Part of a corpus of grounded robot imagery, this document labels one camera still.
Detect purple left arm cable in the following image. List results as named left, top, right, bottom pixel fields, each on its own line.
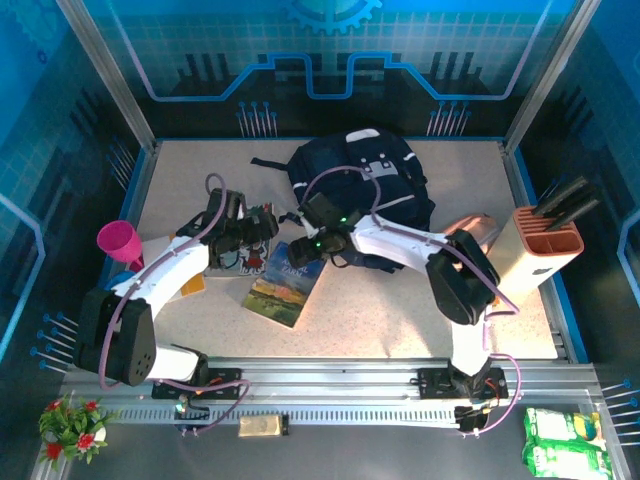
left=99, top=173, right=251, bottom=437

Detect children's cartoon picture book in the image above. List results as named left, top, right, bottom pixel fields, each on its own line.
left=203, top=201, right=275, bottom=279

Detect black-handled knife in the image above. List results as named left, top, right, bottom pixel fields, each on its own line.
left=547, top=198, right=601, bottom=234
left=539, top=184, right=600, bottom=224
left=531, top=174, right=590, bottom=216

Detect pink plastic cup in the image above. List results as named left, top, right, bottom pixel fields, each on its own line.
left=96, top=219, right=146, bottom=269

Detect small tan box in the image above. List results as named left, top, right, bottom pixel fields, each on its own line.
left=238, top=413, right=291, bottom=440

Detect aluminium frame post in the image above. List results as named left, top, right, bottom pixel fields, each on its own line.
left=55, top=0, right=157, bottom=154
left=502, top=0, right=604, bottom=154

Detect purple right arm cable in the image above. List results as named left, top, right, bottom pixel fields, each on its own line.
left=301, top=166, right=524, bottom=437

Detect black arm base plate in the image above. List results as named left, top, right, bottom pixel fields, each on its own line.
left=417, top=367, right=509, bottom=401
left=151, top=367, right=242, bottom=401

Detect Animal Farm paperback book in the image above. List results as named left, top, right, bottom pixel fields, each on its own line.
left=241, top=241, right=327, bottom=330

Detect beige orange knife block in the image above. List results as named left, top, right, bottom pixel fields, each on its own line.
left=487, top=204, right=585, bottom=302

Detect blue plastic cup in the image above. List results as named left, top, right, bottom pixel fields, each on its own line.
left=103, top=271, right=137, bottom=294

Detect green white snack packet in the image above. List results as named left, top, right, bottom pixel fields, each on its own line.
left=521, top=437, right=615, bottom=479
left=523, top=407, right=607, bottom=446

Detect navy blue backpack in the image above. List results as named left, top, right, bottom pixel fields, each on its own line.
left=249, top=128, right=436, bottom=274

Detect slotted grey cable duct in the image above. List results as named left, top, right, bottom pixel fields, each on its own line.
left=112, top=407, right=464, bottom=426

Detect pink pencil case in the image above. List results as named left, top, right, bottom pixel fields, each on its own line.
left=442, top=213, right=501, bottom=251

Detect artificial plant red flowers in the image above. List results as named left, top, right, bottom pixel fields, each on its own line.
left=37, top=394, right=119, bottom=471

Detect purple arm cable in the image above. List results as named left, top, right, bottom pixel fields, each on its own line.
left=99, top=173, right=251, bottom=437
left=301, top=166, right=524, bottom=437

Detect aluminium mounting rail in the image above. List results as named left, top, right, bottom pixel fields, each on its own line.
left=59, top=356, right=601, bottom=401

